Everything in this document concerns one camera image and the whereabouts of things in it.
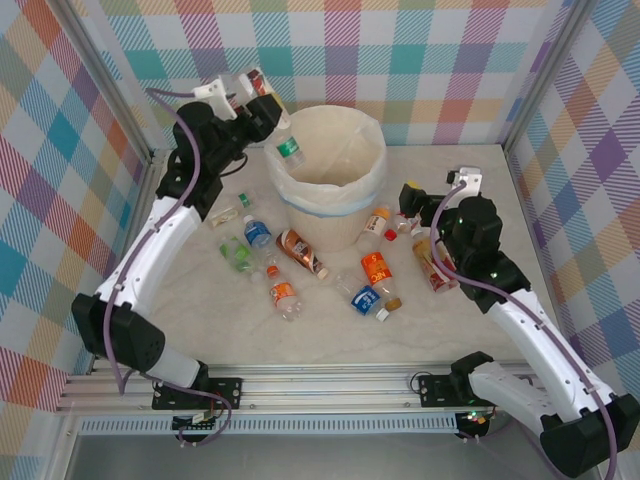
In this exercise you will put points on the clear bottle small green label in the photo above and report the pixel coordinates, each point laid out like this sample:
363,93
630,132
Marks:
289,149

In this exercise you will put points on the white orange label bottle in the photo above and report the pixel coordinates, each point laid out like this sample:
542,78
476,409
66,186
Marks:
374,225

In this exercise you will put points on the orange label bottle brown cap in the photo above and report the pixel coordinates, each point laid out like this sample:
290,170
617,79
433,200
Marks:
377,272

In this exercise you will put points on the green cap beige label bottle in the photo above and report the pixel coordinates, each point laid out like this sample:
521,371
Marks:
223,216

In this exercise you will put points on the blue label bottle narrow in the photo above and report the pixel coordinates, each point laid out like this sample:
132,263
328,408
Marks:
257,234

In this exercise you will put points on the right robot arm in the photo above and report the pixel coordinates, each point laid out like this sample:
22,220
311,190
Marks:
530,330

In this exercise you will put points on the white plastic bin liner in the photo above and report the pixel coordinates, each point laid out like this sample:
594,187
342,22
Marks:
320,130

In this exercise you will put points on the beige ribbed waste bin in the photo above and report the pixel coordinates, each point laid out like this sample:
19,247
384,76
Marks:
325,232

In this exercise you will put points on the clear bottle red cap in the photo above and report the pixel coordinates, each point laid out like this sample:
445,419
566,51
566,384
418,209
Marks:
400,231

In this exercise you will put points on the clear bottle red label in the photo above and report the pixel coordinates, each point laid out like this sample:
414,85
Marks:
256,82

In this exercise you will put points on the yellow red label bottle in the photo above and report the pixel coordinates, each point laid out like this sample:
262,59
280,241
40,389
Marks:
430,262

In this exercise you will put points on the blue label bottle white cap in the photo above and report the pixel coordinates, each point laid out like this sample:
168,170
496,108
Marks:
365,299

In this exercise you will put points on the crumpled bottle bright green label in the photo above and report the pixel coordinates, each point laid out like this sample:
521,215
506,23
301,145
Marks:
239,255

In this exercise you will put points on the brown coffee drink bottle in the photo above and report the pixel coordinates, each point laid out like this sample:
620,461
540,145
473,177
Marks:
299,250

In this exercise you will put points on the small controller board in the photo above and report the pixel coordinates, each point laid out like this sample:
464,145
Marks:
475,417
195,425

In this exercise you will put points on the grey metal base panel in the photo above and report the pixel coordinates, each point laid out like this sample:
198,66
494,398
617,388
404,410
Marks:
300,460

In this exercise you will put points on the aluminium frame post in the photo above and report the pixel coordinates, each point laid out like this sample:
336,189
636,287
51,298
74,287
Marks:
545,75
100,75

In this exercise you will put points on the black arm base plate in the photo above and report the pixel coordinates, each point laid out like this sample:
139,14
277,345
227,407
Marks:
435,392
227,392

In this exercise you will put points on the aluminium mounting rail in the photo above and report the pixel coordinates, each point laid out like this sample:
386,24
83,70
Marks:
325,395

